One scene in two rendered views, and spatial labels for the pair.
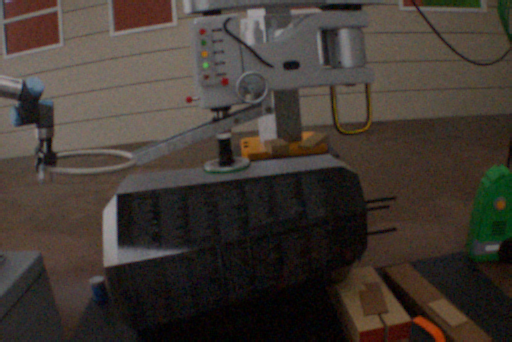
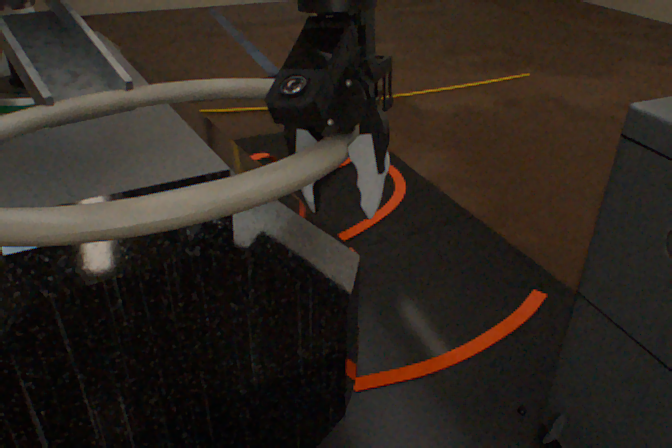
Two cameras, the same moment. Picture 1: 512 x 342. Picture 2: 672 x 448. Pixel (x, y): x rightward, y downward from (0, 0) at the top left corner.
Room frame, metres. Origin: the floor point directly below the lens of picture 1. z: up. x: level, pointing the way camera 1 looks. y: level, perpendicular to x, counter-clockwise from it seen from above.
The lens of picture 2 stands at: (2.21, 1.40, 1.21)
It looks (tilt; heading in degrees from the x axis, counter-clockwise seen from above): 31 degrees down; 247
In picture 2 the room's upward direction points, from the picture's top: straight up
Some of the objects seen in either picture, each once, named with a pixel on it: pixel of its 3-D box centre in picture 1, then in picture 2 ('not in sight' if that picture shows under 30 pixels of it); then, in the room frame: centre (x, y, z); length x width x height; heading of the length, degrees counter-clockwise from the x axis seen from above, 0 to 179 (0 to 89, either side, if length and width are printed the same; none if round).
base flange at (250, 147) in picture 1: (281, 144); not in sight; (3.02, -0.17, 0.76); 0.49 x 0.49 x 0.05; 2
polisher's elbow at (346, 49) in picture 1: (346, 47); not in sight; (2.46, -0.51, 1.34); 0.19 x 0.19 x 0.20
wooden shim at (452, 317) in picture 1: (447, 312); not in sight; (1.89, -0.86, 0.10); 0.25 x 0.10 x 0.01; 11
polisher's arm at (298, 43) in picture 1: (298, 58); not in sight; (2.39, -0.25, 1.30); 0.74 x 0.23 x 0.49; 103
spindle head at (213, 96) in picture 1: (233, 61); not in sight; (2.33, 0.06, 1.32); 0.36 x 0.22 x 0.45; 103
